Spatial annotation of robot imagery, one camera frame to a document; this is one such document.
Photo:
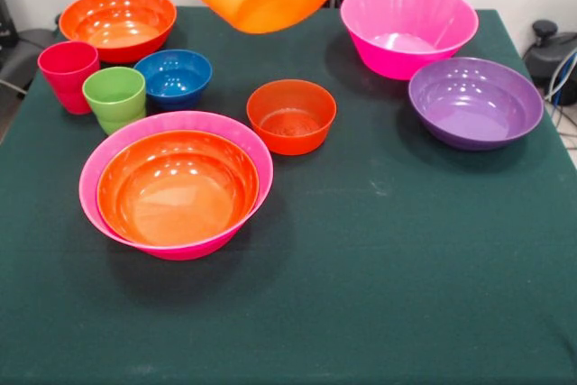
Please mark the medium red-orange bowl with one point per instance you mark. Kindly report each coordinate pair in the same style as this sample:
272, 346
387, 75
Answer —
117, 24
176, 195

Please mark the large pink bowl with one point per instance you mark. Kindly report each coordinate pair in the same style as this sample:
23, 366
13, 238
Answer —
405, 42
180, 121

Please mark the small red-orange bowl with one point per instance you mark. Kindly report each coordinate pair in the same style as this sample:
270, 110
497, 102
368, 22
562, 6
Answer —
290, 110

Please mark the dark green tablecloth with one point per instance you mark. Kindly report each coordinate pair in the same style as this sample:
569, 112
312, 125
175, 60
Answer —
360, 268

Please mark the small blue bowl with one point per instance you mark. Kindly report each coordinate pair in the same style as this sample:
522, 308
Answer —
173, 76

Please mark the green cup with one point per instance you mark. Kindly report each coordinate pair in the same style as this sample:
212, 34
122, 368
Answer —
115, 96

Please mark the purple bowl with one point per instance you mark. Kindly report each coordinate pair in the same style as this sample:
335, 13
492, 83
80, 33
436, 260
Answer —
473, 110

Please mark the crimson cup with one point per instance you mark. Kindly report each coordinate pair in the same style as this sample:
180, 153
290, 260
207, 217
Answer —
67, 74

